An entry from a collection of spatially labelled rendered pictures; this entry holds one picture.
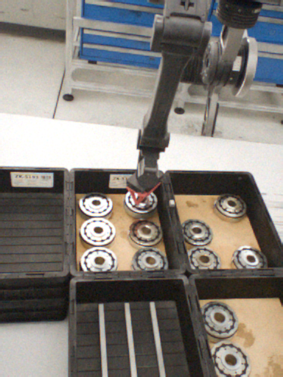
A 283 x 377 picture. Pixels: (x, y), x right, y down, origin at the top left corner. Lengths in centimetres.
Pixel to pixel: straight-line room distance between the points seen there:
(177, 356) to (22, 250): 51
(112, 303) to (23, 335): 26
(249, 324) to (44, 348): 55
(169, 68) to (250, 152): 110
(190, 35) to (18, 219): 77
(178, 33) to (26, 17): 326
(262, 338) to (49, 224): 68
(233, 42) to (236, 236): 62
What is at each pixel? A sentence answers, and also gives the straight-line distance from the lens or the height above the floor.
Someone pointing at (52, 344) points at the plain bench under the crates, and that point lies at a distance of 130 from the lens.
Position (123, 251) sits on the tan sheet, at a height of 83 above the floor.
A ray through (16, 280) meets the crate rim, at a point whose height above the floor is 92.
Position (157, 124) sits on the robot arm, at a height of 122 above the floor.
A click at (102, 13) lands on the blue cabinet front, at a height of 65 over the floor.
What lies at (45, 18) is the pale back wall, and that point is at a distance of 407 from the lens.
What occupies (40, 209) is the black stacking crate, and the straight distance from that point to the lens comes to 140.
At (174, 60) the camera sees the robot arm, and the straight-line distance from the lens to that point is 94.
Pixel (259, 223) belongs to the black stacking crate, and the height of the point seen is 88.
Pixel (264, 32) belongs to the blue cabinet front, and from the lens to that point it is 319.
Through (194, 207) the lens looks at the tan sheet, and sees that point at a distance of 148.
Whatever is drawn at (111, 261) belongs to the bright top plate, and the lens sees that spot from 124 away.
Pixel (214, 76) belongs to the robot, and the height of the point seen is 112.
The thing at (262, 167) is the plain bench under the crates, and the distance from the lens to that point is 194.
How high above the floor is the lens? 186
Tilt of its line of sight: 44 degrees down
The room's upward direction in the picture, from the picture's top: 11 degrees clockwise
